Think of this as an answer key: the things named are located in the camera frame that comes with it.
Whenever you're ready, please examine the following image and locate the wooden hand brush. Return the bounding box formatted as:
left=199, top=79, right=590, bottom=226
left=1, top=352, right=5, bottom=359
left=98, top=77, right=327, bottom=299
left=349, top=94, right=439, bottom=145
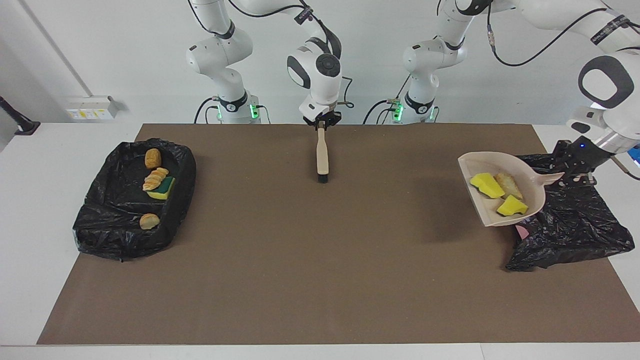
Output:
left=315, top=126, right=330, bottom=184

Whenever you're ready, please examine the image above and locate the wavy all-yellow sponge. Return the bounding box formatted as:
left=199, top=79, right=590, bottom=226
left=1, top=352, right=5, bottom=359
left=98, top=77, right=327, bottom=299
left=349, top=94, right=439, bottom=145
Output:
left=496, top=194, right=529, bottom=217

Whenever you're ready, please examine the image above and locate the yellow green sponge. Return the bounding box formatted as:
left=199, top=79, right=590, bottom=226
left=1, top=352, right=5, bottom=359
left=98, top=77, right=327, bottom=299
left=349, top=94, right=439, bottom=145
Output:
left=147, top=176, right=176, bottom=200
left=470, top=172, right=506, bottom=199

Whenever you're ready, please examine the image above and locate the white wall socket box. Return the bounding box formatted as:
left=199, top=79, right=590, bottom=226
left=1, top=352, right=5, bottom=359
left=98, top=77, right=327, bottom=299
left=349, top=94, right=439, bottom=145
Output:
left=66, top=96, right=119, bottom=122

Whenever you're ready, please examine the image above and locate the brown table mat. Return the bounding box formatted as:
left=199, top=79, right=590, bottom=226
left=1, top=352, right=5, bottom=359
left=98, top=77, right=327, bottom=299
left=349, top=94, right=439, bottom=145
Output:
left=36, top=123, right=640, bottom=346

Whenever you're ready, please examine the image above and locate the pink bin with black bag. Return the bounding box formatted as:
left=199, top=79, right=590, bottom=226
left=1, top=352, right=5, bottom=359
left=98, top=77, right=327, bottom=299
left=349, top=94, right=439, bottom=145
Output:
left=505, top=153, right=636, bottom=272

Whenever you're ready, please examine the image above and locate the black stand foot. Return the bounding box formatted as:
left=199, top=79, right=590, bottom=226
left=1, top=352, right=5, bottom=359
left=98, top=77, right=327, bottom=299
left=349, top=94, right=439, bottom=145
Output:
left=0, top=96, right=41, bottom=136

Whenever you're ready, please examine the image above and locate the black base cable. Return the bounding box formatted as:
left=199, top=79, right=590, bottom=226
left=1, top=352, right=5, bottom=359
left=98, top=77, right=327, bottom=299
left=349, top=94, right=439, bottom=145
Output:
left=194, top=97, right=221, bottom=124
left=362, top=77, right=413, bottom=124

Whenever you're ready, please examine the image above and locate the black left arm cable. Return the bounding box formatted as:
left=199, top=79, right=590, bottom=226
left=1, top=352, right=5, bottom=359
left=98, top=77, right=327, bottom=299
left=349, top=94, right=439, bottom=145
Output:
left=437, top=0, right=640, bottom=181

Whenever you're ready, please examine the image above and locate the beige plastic dustpan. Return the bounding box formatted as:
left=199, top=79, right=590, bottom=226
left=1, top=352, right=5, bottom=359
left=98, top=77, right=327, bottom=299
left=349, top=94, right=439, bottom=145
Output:
left=457, top=151, right=566, bottom=228

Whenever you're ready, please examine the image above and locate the rectangular bin with black bag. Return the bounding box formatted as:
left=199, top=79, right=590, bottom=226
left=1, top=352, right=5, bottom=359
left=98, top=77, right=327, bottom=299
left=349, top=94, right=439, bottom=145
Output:
left=72, top=138, right=197, bottom=262

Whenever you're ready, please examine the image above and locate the black right base cable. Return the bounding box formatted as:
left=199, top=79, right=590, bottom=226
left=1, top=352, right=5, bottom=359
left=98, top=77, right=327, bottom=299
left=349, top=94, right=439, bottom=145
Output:
left=194, top=97, right=221, bottom=124

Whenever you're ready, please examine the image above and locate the black left base cable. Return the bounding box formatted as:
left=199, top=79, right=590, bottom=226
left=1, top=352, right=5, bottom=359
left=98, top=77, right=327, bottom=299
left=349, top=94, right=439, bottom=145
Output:
left=362, top=77, right=413, bottom=124

